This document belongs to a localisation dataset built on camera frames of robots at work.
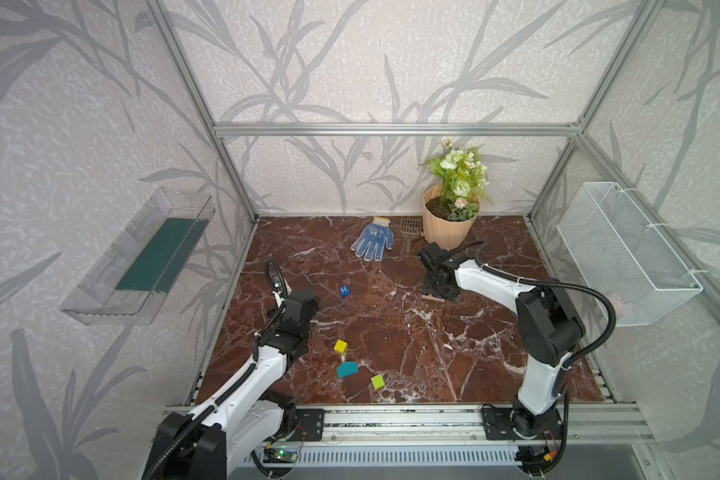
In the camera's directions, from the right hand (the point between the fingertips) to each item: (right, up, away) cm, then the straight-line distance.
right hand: (433, 281), depth 96 cm
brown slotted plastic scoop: (-6, +19, +19) cm, 27 cm away
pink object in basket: (+41, -3, -24) cm, 47 cm away
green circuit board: (-41, -38, -25) cm, 62 cm away
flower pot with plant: (+7, +26, +6) cm, 28 cm away
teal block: (-26, -22, -15) cm, 37 cm away
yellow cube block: (-29, -17, -11) cm, 35 cm away
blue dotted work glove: (-20, +14, +18) cm, 31 cm away
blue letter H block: (-29, -4, +3) cm, 29 cm away
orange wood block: (-2, -4, -9) cm, 10 cm away
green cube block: (-18, -25, -15) cm, 34 cm away
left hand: (-41, 0, -10) cm, 42 cm away
